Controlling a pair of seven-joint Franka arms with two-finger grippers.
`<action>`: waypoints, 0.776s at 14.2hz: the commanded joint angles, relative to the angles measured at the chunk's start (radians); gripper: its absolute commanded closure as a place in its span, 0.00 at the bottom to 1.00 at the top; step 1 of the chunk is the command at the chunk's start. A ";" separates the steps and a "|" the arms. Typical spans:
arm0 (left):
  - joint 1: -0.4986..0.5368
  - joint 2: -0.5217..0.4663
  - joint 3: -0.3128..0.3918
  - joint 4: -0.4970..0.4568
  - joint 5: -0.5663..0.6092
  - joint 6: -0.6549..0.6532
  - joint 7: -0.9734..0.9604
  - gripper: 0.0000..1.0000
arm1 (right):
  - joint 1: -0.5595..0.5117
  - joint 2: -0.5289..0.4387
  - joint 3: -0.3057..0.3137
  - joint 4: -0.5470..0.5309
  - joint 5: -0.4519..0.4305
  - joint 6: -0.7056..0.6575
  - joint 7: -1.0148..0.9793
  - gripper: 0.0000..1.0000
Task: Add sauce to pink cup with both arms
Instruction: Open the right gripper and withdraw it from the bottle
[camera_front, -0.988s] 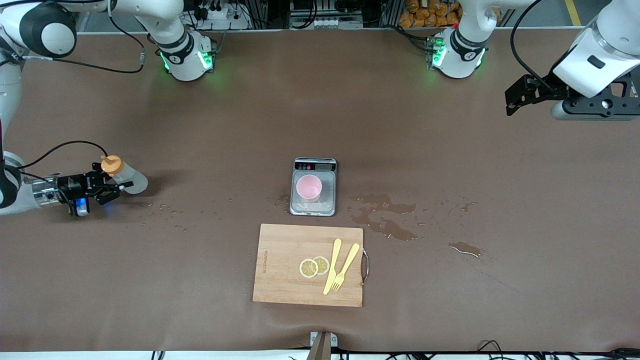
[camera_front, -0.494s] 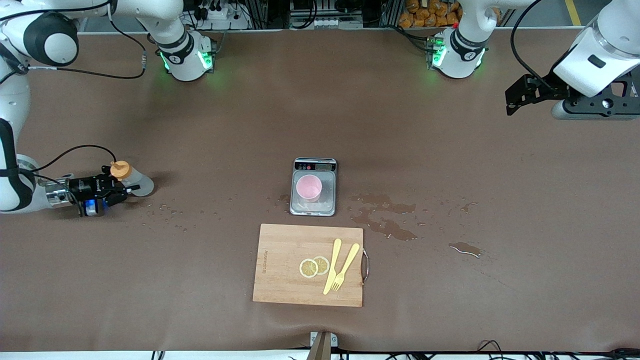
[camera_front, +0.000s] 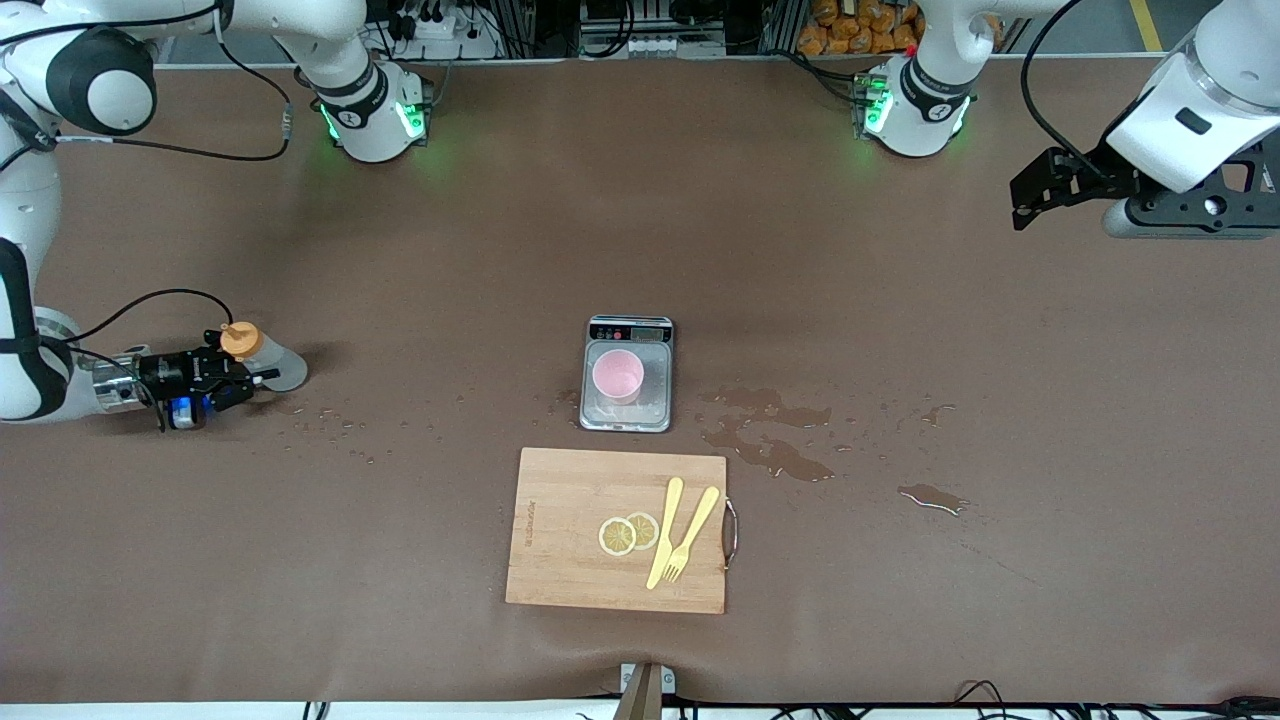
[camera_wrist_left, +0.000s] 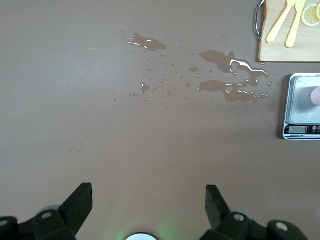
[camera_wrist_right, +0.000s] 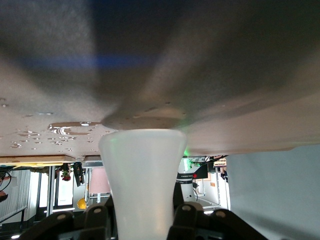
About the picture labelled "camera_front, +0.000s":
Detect translucent sauce bottle orange cap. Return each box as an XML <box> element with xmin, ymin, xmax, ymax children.
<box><xmin>220</xmin><ymin>322</ymin><xmax>309</xmax><ymax>393</ymax></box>

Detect black left camera bracket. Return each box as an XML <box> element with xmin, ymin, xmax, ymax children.
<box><xmin>1125</xmin><ymin>135</ymin><xmax>1280</xmax><ymax>233</ymax></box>

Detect yellow plastic fork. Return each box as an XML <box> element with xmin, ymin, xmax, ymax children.
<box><xmin>663</xmin><ymin>486</ymin><xmax>721</xmax><ymax>583</ymax></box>

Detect white power strip with plugs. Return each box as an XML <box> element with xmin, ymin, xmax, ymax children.
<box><xmin>385</xmin><ymin>0</ymin><xmax>501</xmax><ymax>61</ymax></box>

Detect yellow plastic knife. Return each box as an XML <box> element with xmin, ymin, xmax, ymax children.
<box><xmin>646</xmin><ymin>477</ymin><xmax>685</xmax><ymax>591</ymax></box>

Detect silver digital kitchen scale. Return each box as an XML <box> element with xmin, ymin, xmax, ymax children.
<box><xmin>579</xmin><ymin>315</ymin><xmax>675</xmax><ymax>434</ymax></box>

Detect grey metal clamp bracket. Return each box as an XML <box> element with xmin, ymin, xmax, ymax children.
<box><xmin>619</xmin><ymin>662</ymin><xmax>677</xmax><ymax>697</ymax></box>

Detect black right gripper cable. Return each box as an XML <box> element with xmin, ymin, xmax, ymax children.
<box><xmin>0</xmin><ymin>0</ymin><xmax>293</xmax><ymax>433</ymax></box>

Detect wooden cutting board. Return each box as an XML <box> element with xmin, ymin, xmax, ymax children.
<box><xmin>505</xmin><ymin>447</ymin><xmax>739</xmax><ymax>615</ymax></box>

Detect pink plastic cup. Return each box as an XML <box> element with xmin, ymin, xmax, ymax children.
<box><xmin>591</xmin><ymin>348</ymin><xmax>646</xmax><ymax>406</ymax></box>

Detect orange snack packets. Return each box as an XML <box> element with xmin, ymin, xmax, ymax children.
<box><xmin>797</xmin><ymin>0</ymin><xmax>926</xmax><ymax>56</ymax></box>

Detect black cable loop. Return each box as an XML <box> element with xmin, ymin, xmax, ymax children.
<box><xmin>952</xmin><ymin>680</ymin><xmax>1013</xmax><ymax>713</ymax></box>

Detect brown camera post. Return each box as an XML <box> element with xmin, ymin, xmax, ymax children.
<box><xmin>612</xmin><ymin>664</ymin><xmax>665</xmax><ymax>720</ymax></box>

